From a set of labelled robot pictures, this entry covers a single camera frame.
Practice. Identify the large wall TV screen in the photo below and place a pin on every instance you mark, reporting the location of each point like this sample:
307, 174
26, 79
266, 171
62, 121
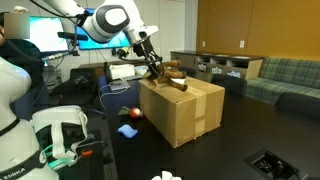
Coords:
86, 43

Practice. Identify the brown plush moose toy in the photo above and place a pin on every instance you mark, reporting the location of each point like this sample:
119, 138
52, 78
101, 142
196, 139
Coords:
166, 75

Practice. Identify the white VR headset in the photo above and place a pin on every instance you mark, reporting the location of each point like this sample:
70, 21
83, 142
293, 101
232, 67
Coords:
56, 115

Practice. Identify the red toy radish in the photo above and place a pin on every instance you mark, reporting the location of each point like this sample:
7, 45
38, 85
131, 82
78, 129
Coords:
135, 113

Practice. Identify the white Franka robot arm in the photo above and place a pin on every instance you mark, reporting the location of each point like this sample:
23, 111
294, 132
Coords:
110, 20

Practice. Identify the green plaid sofa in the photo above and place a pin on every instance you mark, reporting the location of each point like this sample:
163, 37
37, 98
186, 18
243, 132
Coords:
286, 75

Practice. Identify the plain white cloth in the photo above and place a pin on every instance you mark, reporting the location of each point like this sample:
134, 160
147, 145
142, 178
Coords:
166, 176

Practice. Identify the black office chair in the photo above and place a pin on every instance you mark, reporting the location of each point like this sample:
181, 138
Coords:
78, 81

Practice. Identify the white box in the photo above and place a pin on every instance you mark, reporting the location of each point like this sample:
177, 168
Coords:
121, 71

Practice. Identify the blue sponge cloth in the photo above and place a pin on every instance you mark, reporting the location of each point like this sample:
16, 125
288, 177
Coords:
127, 131

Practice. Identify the black camera on stand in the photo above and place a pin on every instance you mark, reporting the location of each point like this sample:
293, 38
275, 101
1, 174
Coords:
71, 36

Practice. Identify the large cardboard box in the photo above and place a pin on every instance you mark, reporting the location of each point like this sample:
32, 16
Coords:
180, 113

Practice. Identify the person in dark jacket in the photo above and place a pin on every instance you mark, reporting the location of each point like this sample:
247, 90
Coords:
23, 56

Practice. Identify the silver flat device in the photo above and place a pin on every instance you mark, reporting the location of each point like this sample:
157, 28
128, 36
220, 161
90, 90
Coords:
120, 85

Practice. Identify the pale box stack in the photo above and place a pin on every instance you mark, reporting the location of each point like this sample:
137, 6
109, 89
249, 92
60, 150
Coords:
140, 70

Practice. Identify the white wall outlet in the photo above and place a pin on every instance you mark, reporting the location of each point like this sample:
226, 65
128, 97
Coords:
242, 44
203, 43

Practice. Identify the black chair back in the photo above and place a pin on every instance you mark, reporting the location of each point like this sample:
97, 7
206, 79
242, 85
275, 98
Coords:
296, 105
230, 85
188, 71

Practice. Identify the wooden sideboard cabinet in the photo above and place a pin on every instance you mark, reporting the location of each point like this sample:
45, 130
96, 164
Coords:
186, 61

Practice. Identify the black table socket box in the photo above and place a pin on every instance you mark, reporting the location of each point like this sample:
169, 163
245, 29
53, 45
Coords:
270, 165

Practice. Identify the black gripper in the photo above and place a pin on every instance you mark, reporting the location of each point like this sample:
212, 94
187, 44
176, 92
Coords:
145, 50

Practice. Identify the orange and black tool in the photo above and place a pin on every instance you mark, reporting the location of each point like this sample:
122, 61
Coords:
86, 153

